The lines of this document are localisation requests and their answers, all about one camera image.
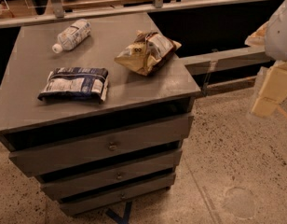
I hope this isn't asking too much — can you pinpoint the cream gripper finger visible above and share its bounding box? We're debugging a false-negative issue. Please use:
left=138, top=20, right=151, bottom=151
left=250, top=61, right=287, bottom=118
left=245, top=22, right=268, bottom=47

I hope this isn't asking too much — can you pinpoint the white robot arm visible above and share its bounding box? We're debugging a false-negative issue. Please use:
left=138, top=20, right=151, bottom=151
left=245, top=0, right=287, bottom=118

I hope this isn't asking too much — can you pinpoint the brown chip bag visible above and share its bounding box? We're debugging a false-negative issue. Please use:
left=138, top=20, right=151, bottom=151
left=115, top=31, right=182, bottom=77

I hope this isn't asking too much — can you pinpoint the blue chip bag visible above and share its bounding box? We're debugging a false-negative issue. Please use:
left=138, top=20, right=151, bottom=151
left=38, top=67, right=108, bottom=102

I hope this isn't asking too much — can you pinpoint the grey drawer cabinet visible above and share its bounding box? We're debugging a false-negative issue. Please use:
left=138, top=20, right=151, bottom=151
left=0, top=13, right=198, bottom=204

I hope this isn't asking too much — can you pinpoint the clear plastic water bottle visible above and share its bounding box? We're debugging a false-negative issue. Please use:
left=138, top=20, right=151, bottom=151
left=52, top=19, right=91, bottom=53

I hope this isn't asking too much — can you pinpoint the grey metal railing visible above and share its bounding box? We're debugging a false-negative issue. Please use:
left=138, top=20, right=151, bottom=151
left=0, top=0, right=287, bottom=97

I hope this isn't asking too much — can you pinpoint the bottom grey drawer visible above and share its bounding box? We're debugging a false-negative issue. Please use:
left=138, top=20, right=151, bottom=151
left=60, top=173, right=176, bottom=216

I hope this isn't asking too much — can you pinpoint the grey drawer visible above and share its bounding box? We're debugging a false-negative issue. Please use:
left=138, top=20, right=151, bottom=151
left=9, top=113, right=193, bottom=176
left=41, top=148, right=182, bottom=200
left=60, top=173, right=176, bottom=216

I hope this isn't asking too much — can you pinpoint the middle grey drawer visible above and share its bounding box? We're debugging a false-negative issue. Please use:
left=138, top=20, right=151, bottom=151
left=41, top=148, right=182, bottom=200

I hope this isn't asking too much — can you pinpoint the top grey drawer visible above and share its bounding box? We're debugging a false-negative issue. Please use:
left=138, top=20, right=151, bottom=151
left=9, top=113, right=193, bottom=176

